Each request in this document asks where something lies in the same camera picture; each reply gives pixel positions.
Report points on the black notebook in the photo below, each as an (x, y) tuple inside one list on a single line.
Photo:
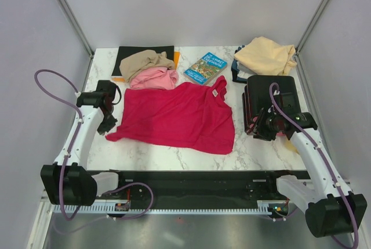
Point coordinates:
[(126, 51)]

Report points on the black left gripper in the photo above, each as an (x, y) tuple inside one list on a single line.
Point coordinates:
[(107, 126)]

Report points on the light pink t shirt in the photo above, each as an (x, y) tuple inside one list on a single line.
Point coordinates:
[(155, 78)]

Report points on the white slotted cable duct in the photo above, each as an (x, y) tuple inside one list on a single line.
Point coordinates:
[(115, 208)]

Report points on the magenta t shirt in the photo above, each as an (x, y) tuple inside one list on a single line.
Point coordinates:
[(189, 116)]

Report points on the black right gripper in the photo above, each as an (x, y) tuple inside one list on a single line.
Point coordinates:
[(259, 126)]

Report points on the beige t shirt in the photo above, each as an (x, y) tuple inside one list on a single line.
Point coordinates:
[(133, 65)]

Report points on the navy white folded cloth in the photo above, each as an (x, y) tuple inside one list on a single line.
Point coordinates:
[(240, 73)]

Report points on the cream yellow t shirt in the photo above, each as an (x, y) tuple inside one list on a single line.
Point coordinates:
[(264, 56)]

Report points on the blue illustrated paperback book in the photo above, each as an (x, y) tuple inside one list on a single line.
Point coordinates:
[(205, 69)]

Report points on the yellow mug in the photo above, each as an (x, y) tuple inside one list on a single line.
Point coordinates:
[(289, 145)]

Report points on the aluminium frame post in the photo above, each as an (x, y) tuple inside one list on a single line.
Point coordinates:
[(312, 24), (67, 10)]

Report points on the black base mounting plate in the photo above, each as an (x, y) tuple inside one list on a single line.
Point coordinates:
[(201, 189)]

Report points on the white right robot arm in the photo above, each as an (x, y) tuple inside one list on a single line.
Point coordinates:
[(330, 206)]

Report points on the right aluminium frame post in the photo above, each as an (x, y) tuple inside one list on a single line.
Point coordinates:
[(312, 24)]

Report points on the left aluminium frame post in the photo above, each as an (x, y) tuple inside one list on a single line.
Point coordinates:
[(67, 10)]

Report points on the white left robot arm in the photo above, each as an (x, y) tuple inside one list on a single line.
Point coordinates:
[(67, 178)]

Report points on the black pink drawer organizer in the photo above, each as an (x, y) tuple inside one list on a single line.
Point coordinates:
[(257, 95)]

